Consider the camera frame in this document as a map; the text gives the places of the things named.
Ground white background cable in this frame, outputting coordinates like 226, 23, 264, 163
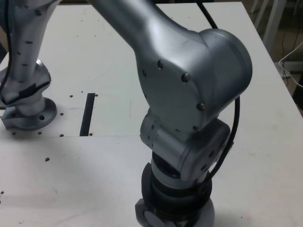
278, 42, 303, 87

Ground black tape strip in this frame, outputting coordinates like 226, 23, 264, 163
80, 93, 96, 137

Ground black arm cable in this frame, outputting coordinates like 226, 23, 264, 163
200, 1, 241, 187

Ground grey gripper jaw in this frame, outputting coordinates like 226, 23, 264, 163
144, 199, 215, 227
134, 198, 147, 227

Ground white furniture legs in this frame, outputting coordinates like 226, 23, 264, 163
250, 0, 288, 55

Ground dark cable beside arm foot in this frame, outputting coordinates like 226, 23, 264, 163
0, 0, 13, 91

